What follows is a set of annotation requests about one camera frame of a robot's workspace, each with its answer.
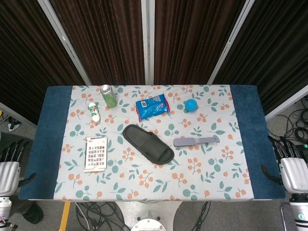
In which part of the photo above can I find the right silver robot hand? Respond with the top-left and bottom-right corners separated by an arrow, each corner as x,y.
261,136 -> 308,193

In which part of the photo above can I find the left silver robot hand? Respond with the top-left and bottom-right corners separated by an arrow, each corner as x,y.
0,138 -> 37,197

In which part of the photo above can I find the black rubber slipper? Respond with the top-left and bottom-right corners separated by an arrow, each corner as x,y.
122,124 -> 175,166

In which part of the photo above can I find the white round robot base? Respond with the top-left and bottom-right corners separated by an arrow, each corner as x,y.
131,217 -> 167,231

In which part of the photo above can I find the black power strip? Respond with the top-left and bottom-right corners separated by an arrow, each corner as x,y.
295,143 -> 308,158

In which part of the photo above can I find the blue table cover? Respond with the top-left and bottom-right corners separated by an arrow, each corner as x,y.
18,85 -> 286,201

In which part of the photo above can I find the yellow tape strip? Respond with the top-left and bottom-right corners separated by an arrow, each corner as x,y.
58,201 -> 72,231

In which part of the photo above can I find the small white plastic bottle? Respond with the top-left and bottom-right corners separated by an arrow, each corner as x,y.
88,102 -> 101,124

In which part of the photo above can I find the brown folding screen panel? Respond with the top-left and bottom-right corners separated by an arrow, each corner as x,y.
207,0 -> 308,121
37,0 -> 149,86
0,0 -> 90,131
147,0 -> 256,85

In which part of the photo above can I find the blue ball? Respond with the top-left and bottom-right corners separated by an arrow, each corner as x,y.
184,99 -> 198,112

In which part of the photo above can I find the green drink can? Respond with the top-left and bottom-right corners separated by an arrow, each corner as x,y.
100,84 -> 118,108

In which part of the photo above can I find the floral tablecloth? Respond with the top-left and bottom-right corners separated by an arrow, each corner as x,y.
53,84 -> 256,202

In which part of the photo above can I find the blue snack packet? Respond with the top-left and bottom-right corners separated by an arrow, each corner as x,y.
135,93 -> 171,122

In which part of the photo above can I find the black floor cable bundle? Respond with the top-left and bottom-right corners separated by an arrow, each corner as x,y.
266,95 -> 308,146
74,201 -> 132,231

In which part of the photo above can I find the black cable with green plug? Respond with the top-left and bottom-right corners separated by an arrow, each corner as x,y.
191,201 -> 211,231

